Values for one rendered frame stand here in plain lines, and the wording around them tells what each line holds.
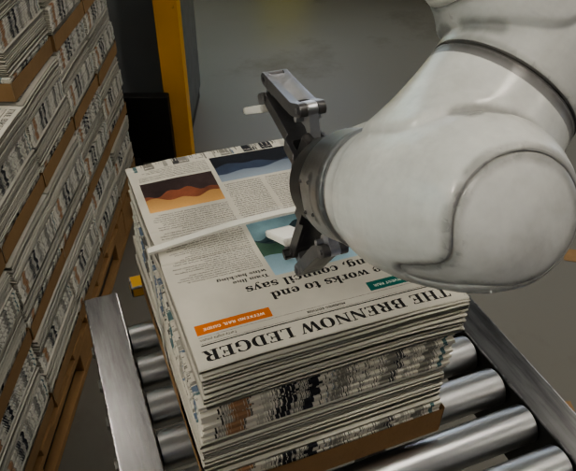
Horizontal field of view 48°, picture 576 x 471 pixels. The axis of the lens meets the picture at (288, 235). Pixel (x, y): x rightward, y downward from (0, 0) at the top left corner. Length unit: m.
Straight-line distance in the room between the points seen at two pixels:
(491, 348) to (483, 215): 0.65
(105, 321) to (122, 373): 0.11
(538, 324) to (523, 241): 1.89
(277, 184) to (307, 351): 0.27
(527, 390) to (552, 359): 1.21
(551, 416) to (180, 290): 0.50
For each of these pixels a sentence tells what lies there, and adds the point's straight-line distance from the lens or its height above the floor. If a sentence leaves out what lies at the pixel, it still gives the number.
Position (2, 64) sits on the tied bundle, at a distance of 1.56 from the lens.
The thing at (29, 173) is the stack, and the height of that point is 0.69.
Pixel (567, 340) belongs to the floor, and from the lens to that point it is 2.20.
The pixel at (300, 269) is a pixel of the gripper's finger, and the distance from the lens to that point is 0.64.
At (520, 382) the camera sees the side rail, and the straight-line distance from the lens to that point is 0.93.
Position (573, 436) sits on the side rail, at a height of 0.80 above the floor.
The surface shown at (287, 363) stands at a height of 1.01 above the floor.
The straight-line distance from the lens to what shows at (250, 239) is 0.73.
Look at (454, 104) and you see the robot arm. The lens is 0.37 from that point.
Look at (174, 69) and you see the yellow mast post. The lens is 2.69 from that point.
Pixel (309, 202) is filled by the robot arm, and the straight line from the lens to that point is 0.48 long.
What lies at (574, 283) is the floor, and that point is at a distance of 2.42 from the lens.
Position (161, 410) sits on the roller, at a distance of 0.87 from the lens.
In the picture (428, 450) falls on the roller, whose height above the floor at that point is 0.80.
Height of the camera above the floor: 1.47
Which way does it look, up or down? 37 degrees down
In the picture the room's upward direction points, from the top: straight up
